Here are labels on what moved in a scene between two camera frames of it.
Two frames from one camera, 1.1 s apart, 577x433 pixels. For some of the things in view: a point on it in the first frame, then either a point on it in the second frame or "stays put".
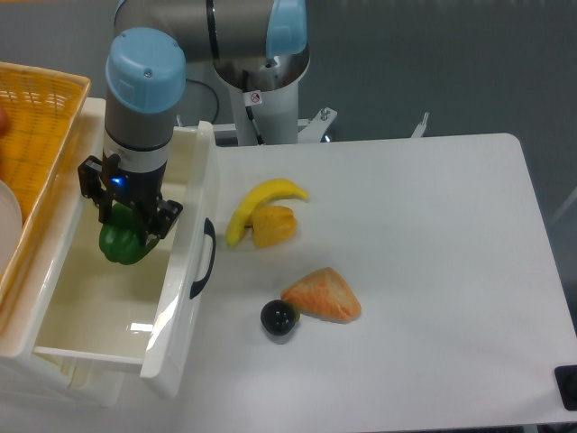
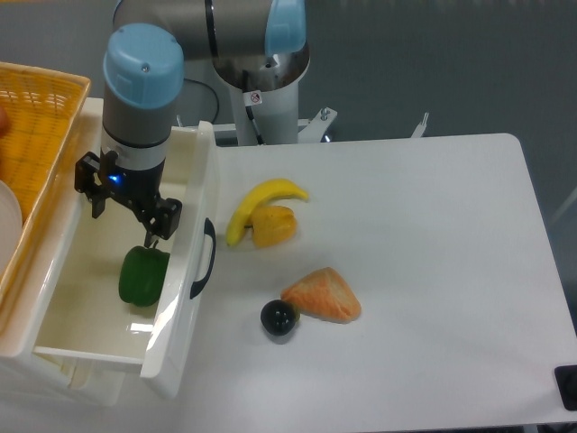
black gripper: (137, 188) stays put
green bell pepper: (124, 240) to (141, 275)
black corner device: (566, 379) stays put
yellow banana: (268, 190) stays put
